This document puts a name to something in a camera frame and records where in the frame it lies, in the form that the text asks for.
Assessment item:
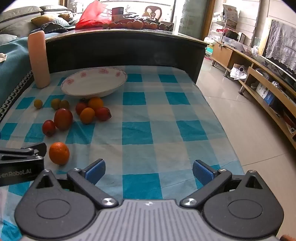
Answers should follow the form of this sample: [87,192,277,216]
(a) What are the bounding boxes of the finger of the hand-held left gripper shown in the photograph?
[0,142,47,161]

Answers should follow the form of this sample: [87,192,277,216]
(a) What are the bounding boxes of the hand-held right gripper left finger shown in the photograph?
[30,159,119,209]

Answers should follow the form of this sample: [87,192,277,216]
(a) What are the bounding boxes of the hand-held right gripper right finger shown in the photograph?
[180,159,266,208]

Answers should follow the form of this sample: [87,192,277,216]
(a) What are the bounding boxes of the small red tomato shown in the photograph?
[75,102,88,116]
[42,120,56,137]
[95,107,112,121]

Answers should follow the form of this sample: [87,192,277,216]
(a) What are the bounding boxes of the orange tangerine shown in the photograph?
[88,97,104,111]
[80,108,96,124]
[49,142,70,165]

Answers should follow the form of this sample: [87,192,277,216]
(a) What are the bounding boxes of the large red-orange tomato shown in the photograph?
[54,108,73,131]

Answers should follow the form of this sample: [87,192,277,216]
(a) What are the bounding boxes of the white plate with pink flowers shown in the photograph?
[60,66,128,98]

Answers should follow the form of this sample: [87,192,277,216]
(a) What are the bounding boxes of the houndstooth patterned cloth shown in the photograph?
[0,71,35,121]

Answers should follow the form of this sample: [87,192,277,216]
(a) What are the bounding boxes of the blue white checkered tablecloth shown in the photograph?
[0,65,245,241]

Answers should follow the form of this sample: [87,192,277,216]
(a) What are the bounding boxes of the teal blanket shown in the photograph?
[0,34,35,116]

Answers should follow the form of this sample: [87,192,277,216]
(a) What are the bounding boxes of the pink cylinder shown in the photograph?
[28,31,51,89]

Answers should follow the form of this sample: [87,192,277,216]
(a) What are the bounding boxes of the blue carton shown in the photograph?
[264,89,276,106]

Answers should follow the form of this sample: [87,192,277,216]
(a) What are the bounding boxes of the white carton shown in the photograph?
[255,82,270,99]

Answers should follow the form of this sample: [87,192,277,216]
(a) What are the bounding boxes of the white paper bag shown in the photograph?
[230,64,249,80]

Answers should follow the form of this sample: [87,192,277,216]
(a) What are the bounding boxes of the wooden tv cabinet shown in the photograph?
[211,42,296,149]

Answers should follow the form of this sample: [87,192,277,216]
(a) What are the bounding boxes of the dark knitted cushion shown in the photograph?
[40,22,70,34]

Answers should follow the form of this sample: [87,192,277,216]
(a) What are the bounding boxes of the yellow cushion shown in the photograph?
[31,15,70,26]

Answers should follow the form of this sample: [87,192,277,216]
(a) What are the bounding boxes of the black television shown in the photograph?
[261,55,296,81]

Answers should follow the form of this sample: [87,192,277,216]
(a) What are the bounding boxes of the grey sofa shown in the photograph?
[0,5,77,37]

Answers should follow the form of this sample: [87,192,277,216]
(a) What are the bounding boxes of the red plastic bag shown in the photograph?
[75,0,110,29]

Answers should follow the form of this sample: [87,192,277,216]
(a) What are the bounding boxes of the white lace cloth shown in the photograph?
[265,19,296,75]

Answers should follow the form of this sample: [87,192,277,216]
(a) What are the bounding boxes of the row of oranges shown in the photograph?
[103,20,167,30]

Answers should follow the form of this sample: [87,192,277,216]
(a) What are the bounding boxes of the wooden chair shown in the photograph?
[145,6,164,22]

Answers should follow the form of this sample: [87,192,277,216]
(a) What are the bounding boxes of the wire shelf rack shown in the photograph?
[209,20,239,45]

